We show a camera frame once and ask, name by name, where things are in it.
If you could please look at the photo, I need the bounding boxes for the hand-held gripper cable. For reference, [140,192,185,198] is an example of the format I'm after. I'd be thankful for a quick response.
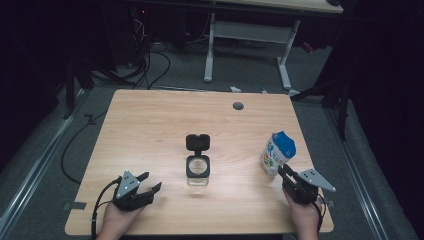
[312,192,327,233]
[90,175,123,240]

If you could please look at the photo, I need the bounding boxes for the white and blue pouch bag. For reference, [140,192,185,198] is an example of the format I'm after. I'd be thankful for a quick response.
[260,130,297,177]

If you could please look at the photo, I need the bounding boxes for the desk with white metal legs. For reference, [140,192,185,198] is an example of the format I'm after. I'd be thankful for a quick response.
[133,0,344,92]

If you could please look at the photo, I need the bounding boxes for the person's left hand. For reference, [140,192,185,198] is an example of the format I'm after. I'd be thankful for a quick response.
[98,199,145,235]

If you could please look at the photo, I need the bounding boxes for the person's right hand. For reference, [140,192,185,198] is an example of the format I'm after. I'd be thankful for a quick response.
[282,189,324,234]

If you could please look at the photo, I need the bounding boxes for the long black floor cable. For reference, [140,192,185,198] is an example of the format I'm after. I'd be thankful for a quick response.
[60,109,109,185]

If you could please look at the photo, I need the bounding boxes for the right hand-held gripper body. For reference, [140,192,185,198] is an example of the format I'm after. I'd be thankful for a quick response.
[281,168,337,206]

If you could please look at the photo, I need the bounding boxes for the glass jar with black lid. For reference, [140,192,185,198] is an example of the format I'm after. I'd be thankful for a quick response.
[185,133,212,188]

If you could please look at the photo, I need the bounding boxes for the left hand-held gripper cable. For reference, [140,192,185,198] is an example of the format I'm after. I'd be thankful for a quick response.
[90,175,123,240]

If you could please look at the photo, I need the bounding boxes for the metal floor rail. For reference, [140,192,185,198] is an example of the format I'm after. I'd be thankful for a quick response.
[324,108,389,240]
[0,89,88,231]

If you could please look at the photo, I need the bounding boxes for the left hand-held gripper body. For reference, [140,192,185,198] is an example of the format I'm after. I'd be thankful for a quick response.
[112,169,155,212]

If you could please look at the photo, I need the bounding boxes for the black metal stand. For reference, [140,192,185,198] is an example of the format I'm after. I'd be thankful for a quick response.
[62,59,95,120]
[291,76,352,141]

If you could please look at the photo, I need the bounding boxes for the right hand-held gripper cable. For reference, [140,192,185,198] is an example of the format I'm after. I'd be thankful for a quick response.
[312,192,327,233]

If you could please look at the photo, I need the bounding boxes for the bundle of black cables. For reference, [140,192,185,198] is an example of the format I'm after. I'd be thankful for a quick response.
[126,13,172,90]

